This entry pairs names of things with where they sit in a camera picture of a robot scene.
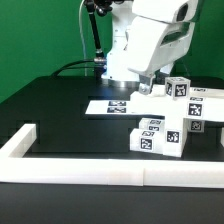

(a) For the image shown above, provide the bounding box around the white tagged cube nut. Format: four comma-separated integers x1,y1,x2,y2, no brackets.
165,77,191,100
188,120,205,133

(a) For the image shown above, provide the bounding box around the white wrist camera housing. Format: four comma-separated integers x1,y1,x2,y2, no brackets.
132,0,199,23

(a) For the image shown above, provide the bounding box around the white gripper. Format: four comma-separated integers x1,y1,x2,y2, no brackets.
126,16,195,95

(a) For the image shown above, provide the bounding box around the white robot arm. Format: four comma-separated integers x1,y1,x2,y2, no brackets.
102,0,199,95

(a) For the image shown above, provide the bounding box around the grey thin cable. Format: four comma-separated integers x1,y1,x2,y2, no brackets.
78,0,88,76

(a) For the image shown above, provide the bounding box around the white U-shaped obstacle fence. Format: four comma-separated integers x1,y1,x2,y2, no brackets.
0,124,224,189

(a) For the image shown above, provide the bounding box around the white chair back frame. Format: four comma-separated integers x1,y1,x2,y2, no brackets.
130,85,224,122

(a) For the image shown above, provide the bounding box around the white chair seat part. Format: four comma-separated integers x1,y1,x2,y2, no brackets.
163,116,187,157

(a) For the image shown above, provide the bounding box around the black cable bundle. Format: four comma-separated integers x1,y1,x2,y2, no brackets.
50,59,108,78

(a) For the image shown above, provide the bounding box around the white fiducial marker sheet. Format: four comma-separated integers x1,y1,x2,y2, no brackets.
86,100,130,115

